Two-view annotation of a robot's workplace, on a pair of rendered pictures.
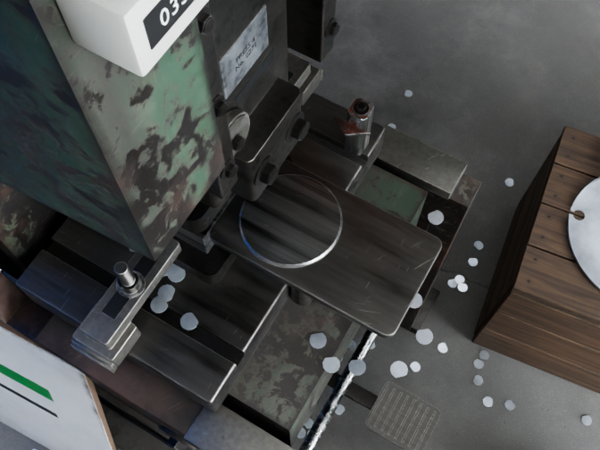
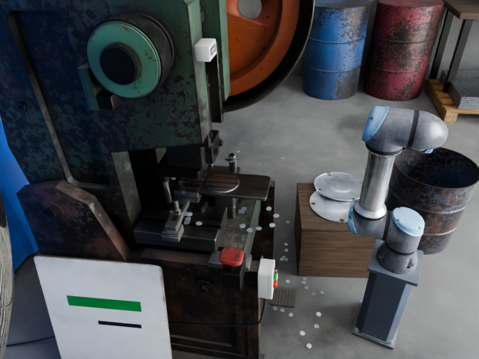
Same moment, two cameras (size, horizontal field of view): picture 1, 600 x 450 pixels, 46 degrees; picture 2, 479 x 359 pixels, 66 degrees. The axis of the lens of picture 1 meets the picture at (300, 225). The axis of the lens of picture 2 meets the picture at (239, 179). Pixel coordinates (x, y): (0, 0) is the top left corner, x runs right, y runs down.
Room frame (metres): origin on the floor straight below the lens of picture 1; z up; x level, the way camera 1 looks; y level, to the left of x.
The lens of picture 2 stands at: (-0.72, 0.30, 1.60)
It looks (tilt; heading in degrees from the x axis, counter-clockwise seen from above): 35 degrees down; 342
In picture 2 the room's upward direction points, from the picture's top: 2 degrees counter-clockwise
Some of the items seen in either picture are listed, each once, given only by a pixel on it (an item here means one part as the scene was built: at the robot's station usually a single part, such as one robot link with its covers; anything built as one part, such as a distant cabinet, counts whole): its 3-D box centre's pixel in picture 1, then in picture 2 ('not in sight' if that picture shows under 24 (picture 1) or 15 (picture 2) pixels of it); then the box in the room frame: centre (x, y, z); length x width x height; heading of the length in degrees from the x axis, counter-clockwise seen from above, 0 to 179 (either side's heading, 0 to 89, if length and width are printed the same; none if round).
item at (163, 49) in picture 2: not in sight; (128, 61); (0.23, 0.26, 1.31); 0.22 x 0.12 x 0.22; 59
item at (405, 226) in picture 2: not in sight; (403, 228); (0.05, -0.59, 0.62); 0.13 x 0.12 x 0.14; 49
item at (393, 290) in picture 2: not in sight; (385, 295); (0.05, -0.59, 0.23); 0.19 x 0.19 x 0.45; 44
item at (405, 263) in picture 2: not in sight; (398, 251); (0.05, -0.59, 0.50); 0.15 x 0.15 x 0.10
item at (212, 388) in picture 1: (212, 211); (193, 201); (0.43, 0.12, 0.68); 0.45 x 0.30 x 0.06; 149
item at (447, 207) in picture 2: not in sight; (424, 200); (0.50, -1.19, 0.24); 0.42 x 0.42 x 0.48
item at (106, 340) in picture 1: (126, 289); (176, 213); (0.29, 0.21, 0.76); 0.17 x 0.06 x 0.10; 149
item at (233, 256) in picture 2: not in sight; (232, 263); (0.03, 0.09, 0.72); 0.07 x 0.06 x 0.08; 59
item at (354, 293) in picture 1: (323, 258); (236, 196); (0.35, -0.03, 0.72); 0.25 x 0.14 x 0.14; 59
